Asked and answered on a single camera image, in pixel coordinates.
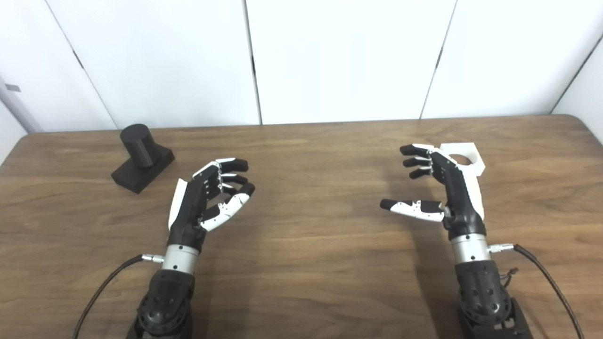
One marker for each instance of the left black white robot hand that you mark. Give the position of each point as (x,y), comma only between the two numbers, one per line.
(188,212)

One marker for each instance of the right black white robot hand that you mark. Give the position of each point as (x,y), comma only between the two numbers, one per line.
(459,202)

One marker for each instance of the white square piece with hole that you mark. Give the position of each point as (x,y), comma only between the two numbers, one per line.
(475,162)

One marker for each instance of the black peg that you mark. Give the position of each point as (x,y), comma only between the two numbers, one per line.
(139,150)

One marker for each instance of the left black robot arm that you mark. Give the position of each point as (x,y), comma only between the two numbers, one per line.
(165,301)

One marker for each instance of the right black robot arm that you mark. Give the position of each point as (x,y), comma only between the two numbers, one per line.
(483,292)

